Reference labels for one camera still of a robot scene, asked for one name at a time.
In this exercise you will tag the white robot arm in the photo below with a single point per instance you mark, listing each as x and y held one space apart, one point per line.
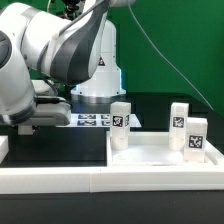
65 50

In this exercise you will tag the apriltag base marker sheet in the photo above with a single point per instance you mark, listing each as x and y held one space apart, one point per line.
89 120

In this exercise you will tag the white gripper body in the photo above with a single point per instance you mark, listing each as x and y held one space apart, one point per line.
50 111

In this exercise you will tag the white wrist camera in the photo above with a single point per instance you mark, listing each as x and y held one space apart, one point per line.
42 89

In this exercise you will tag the white square table top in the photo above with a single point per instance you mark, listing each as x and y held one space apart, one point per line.
152 149

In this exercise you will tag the white front fence bar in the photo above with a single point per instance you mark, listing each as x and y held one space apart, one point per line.
110 179

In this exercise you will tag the white left fence piece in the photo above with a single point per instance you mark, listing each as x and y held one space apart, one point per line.
4 148

